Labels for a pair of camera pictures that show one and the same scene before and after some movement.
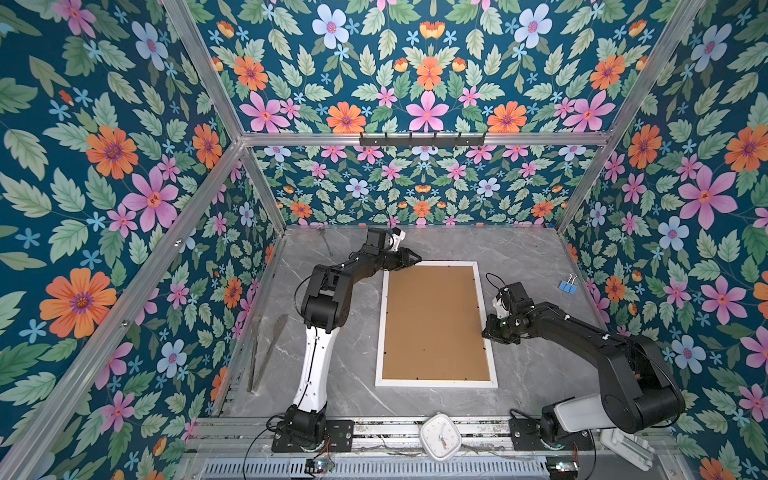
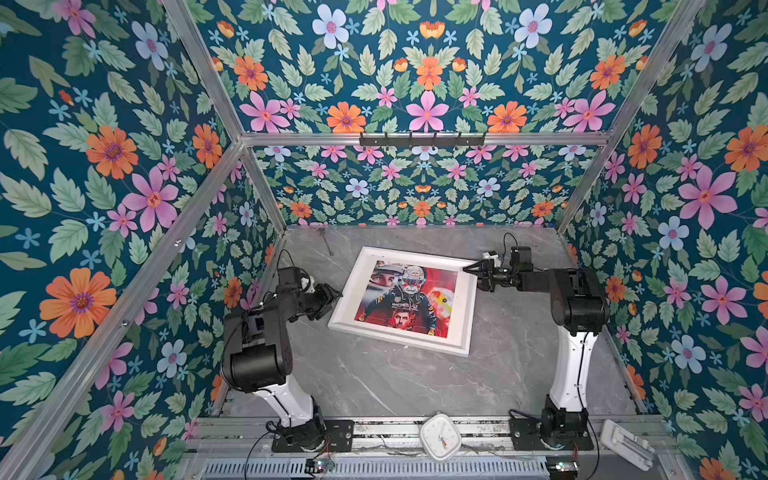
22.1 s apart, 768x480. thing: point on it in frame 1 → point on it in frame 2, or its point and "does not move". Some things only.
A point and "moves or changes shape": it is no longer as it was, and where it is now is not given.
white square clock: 439,438 does not move
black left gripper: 400,258 → 321,291
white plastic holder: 633,448 does not move
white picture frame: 407,383 moves or changes shape
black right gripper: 491,333 → 488,273
